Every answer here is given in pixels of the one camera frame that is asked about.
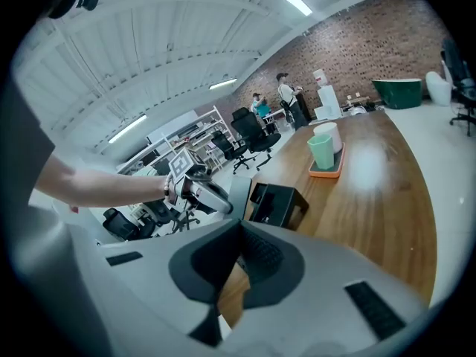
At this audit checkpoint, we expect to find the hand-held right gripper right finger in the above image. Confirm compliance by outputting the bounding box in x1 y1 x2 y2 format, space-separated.
222 221 432 357

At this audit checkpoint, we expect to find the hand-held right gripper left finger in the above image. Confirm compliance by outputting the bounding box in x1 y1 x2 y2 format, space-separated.
66 219 242 357

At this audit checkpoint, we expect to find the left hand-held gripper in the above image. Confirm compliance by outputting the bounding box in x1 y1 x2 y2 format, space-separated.
168 148 234 215

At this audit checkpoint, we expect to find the black telephone base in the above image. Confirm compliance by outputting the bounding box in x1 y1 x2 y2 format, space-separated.
248 182 310 232

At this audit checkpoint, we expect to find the person's left forearm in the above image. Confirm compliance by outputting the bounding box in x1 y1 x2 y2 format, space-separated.
33 153 176 210

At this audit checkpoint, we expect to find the black office chair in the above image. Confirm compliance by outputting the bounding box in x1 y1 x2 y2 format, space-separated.
210 129 248 162
440 38 476 138
147 198 202 234
230 107 283 175
101 206 156 242

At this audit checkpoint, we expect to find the white shelving rack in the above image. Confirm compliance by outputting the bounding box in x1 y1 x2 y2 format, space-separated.
115 105 232 180

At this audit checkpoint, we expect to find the orange tray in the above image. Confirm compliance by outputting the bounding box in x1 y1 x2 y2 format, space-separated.
308 141 347 179

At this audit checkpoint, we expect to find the ceiling light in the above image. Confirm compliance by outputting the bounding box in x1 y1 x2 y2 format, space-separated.
208 77 238 91
279 0 314 17
107 114 148 145

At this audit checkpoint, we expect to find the green cup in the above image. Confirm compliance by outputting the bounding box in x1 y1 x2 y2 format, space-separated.
306 133 335 170

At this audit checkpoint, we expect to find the white cup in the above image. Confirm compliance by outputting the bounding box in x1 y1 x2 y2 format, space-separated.
312 121 343 153

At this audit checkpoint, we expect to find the white water dispenser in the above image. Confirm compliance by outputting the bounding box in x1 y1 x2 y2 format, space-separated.
312 68 344 121

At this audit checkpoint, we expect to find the person's grey shirt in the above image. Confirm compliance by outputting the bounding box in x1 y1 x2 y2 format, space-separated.
0 78 57 210

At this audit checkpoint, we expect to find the green bathtub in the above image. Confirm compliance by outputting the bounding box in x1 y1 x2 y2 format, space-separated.
370 77 425 110

